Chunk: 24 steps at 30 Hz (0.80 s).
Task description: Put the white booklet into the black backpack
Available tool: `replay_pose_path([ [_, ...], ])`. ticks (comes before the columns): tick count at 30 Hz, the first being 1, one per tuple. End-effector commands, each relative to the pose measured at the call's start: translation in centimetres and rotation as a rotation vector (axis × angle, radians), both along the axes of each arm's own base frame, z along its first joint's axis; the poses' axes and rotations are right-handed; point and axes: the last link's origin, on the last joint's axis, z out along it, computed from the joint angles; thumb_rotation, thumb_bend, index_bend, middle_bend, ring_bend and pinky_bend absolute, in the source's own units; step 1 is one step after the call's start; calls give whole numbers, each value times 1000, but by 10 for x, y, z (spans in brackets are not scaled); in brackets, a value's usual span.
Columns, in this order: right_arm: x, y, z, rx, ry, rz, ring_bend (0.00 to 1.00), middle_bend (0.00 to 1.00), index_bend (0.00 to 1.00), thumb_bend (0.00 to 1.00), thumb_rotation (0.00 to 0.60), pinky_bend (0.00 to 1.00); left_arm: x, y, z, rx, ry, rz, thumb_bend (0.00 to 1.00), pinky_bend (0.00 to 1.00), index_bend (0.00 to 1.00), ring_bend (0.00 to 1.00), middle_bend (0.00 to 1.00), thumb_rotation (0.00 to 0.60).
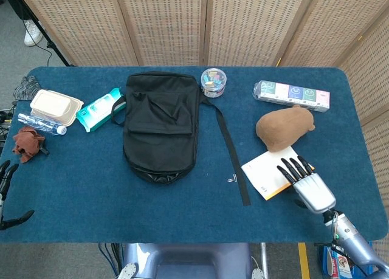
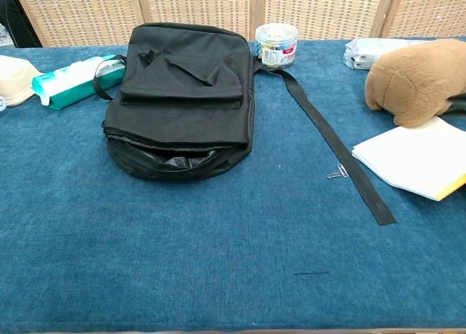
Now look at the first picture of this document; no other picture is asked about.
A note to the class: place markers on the clear water bottle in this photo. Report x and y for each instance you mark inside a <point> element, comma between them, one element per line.
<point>39,124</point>

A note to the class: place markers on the grey striped cloth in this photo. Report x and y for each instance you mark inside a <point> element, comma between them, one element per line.
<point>25,87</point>

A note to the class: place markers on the brown plush toy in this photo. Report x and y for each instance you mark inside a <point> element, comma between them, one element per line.
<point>282,127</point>

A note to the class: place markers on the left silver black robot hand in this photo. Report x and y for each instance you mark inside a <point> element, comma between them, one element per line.
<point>5,175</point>

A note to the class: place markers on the brown crumpled rag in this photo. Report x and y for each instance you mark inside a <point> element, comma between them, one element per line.
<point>27,142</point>

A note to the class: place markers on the beige lunch box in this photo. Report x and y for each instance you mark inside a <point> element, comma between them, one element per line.
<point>54,105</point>

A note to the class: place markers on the white sneaker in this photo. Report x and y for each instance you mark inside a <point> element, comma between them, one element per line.
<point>32,34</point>

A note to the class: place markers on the metal paper clip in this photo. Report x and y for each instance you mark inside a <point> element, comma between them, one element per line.
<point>232,178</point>

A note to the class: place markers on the clear tub of clips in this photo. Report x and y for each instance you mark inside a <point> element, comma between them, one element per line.
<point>213,82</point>

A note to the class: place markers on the teal wet wipes pack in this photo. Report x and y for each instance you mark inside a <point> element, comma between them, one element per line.
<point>98,108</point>

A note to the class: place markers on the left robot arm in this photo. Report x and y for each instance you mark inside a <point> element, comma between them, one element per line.
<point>1,204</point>

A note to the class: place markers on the pocket tissue multipack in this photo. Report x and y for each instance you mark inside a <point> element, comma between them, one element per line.
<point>291,95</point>

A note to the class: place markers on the black backpack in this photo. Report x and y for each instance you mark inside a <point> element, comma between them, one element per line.
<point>161,124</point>

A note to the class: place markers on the blue table mat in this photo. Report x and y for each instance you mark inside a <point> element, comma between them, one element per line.
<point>91,200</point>

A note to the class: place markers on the white orange book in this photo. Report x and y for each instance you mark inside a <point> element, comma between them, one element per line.
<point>264,172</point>

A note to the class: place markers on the blue printed box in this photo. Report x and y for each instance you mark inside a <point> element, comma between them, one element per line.
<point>335,263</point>

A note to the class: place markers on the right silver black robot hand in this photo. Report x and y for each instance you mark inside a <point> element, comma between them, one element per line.
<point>313,191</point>

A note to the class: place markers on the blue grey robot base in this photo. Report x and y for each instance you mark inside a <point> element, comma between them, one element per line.
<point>188,260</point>

